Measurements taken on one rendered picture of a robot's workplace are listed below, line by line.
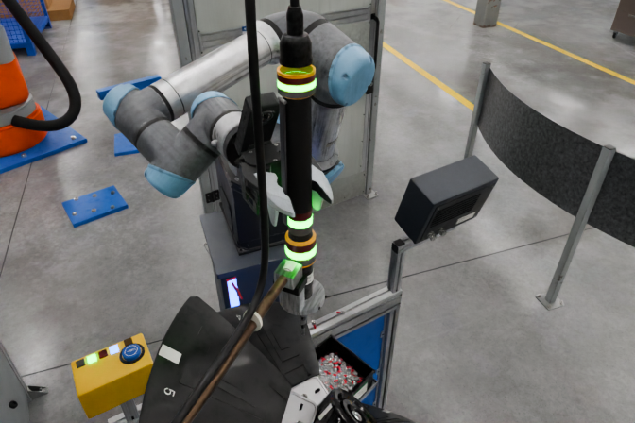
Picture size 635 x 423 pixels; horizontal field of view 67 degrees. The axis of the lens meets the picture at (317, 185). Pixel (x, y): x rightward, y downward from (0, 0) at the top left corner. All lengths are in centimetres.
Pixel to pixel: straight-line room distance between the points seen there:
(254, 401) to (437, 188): 82
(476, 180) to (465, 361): 129
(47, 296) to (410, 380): 199
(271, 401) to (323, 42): 66
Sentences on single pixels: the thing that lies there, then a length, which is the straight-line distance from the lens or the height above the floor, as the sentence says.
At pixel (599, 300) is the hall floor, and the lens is 312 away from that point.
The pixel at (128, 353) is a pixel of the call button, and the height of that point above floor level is 108.
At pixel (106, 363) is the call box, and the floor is 107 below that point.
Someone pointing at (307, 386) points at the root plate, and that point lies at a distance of 99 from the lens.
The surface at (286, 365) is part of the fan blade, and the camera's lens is 101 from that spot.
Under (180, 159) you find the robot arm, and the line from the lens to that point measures 82.
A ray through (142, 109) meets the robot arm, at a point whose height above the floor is 165.
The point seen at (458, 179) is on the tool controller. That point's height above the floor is 124.
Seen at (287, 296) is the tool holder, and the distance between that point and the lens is 71.
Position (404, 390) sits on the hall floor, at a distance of 242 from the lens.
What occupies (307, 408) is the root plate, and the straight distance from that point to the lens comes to 88.
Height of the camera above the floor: 201
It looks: 34 degrees down
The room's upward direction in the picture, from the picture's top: straight up
